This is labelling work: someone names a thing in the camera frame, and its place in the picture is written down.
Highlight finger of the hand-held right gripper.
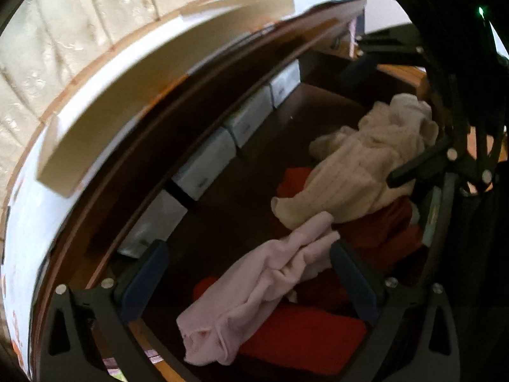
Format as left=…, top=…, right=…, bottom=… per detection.
left=421, top=171, right=459, bottom=248
left=387, top=66, right=502, bottom=194

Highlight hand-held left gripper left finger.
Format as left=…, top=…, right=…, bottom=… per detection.
left=48, top=239, right=170, bottom=382

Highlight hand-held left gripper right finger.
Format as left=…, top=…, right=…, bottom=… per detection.
left=329, top=241, right=462, bottom=382

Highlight red socks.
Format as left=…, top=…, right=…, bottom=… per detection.
left=276, top=166, right=428, bottom=315

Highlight beige knitted sock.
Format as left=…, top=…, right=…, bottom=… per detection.
left=271, top=93, right=440, bottom=229

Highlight pink sock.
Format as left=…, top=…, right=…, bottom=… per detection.
left=176, top=211, right=340, bottom=367

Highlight brown wooden drawer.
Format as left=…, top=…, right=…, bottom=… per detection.
left=111, top=56, right=442, bottom=382

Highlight shallow cream tray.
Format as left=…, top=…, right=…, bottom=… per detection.
left=36, top=0, right=295, bottom=197

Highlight small white box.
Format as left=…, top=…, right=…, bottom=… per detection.
left=223, top=88, right=275, bottom=148
left=270, top=61, right=301, bottom=108
left=171, top=129, right=237, bottom=202
left=117, top=189, right=187, bottom=259

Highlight cream patterned curtain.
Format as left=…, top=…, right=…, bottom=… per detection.
left=0, top=0, right=239, bottom=192

